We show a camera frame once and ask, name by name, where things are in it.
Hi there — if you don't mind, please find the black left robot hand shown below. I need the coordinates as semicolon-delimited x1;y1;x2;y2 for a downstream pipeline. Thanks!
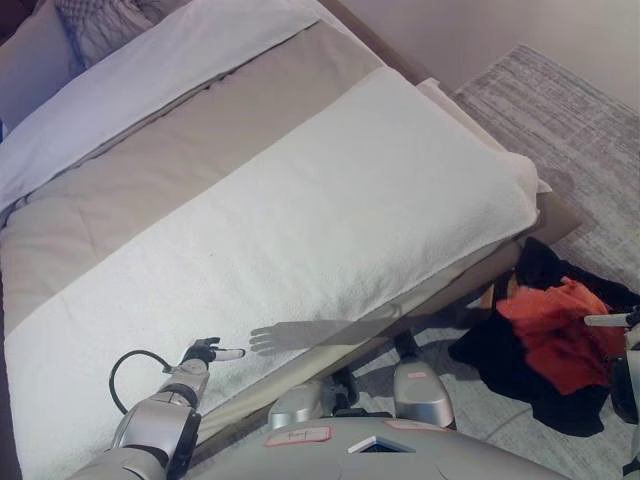
179;336;247;375

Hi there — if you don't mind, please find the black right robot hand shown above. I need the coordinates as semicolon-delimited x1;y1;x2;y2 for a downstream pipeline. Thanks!
583;305;640;352

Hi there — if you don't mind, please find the orange cloth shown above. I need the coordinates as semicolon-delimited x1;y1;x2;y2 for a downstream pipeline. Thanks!
496;277;612;397

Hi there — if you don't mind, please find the cream bed sheet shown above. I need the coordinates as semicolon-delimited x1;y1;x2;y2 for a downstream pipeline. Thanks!
192;77;553;444

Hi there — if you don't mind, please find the silver left robot leg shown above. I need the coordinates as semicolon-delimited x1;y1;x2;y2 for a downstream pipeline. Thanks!
267;372;359;432

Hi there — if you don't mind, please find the silver robot leg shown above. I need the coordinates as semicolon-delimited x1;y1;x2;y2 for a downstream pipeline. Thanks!
267;372;359;432
391;330;457;432

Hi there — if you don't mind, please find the black garment on floor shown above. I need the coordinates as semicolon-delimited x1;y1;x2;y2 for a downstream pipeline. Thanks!
447;235;640;439

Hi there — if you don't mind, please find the white terry towel blanket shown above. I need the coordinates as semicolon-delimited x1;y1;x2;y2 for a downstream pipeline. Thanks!
3;66;540;480

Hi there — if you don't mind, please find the beige duvet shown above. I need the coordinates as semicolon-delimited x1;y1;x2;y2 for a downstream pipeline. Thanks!
0;18;392;342

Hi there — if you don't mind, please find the grey robot torso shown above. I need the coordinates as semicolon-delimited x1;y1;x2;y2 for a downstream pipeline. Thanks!
187;417;574;480

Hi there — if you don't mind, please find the silver right robot leg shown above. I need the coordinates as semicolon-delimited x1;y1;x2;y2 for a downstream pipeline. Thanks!
391;330;457;432

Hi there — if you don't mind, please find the white pillow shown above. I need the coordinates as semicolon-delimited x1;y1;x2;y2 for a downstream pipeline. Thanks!
0;0;322;214
0;0;81;134

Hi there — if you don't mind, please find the grey patterned pillow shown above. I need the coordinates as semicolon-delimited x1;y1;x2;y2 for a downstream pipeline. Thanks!
53;0;157;69

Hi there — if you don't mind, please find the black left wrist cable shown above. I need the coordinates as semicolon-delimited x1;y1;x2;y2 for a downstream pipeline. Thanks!
108;348;175;417

